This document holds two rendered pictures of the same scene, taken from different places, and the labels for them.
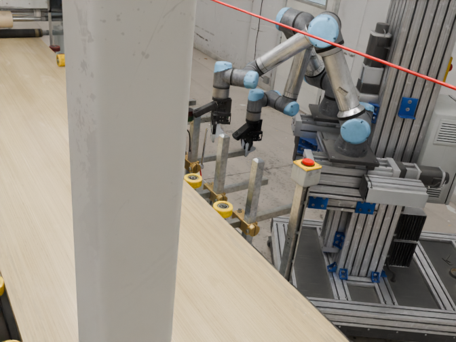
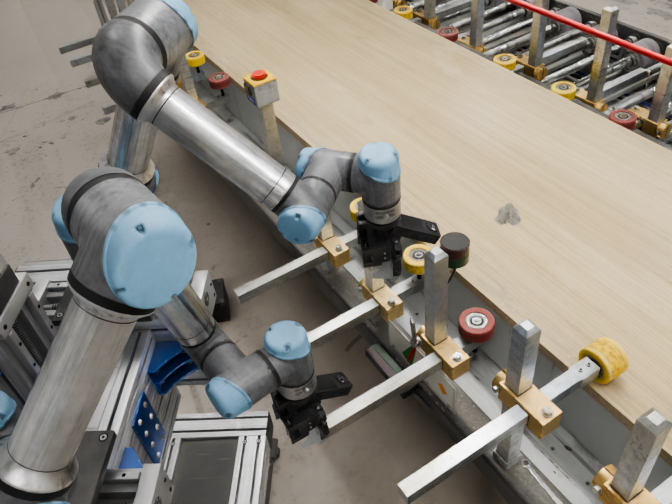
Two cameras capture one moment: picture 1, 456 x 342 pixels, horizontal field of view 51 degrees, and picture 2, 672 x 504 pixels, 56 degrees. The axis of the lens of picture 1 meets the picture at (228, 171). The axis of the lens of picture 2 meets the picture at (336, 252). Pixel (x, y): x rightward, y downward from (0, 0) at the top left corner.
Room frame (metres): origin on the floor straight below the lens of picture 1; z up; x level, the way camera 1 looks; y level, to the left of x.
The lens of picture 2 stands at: (3.02, 0.12, 2.01)
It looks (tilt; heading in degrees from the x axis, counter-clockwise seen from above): 43 degrees down; 189
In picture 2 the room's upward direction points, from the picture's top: 8 degrees counter-clockwise
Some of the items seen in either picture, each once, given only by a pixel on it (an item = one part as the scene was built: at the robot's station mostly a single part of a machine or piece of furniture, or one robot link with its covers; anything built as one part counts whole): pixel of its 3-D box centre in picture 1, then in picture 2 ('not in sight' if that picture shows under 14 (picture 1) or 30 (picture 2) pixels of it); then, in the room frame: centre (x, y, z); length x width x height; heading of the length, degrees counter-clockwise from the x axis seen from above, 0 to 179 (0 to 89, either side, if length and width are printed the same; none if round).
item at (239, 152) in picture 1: (207, 158); (406, 379); (2.18, 0.11, 0.84); 0.43 x 0.03 x 0.04; 125
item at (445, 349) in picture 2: (188, 163); (442, 349); (2.10, 0.19, 0.85); 0.14 x 0.06 x 0.05; 35
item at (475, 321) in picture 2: not in sight; (475, 335); (2.07, 0.27, 0.85); 0.08 x 0.08 x 0.11
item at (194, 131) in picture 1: (193, 155); (435, 329); (2.08, 0.18, 0.90); 0.04 x 0.04 x 0.48; 35
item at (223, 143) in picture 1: (218, 183); (373, 274); (1.88, 0.03, 0.87); 0.04 x 0.04 x 0.48; 35
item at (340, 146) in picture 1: (352, 140); not in sight; (2.04, -0.54, 1.09); 0.15 x 0.15 x 0.10
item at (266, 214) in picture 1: (259, 216); (307, 262); (1.76, -0.16, 0.80); 0.44 x 0.03 x 0.04; 125
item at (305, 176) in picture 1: (305, 173); (261, 89); (1.46, -0.26, 1.18); 0.07 x 0.07 x 0.08; 35
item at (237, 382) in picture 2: (271, 99); (237, 379); (2.38, -0.18, 1.12); 0.11 x 0.11 x 0.08; 42
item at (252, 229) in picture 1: (245, 222); (330, 245); (1.69, -0.10, 0.81); 0.14 x 0.06 x 0.05; 35
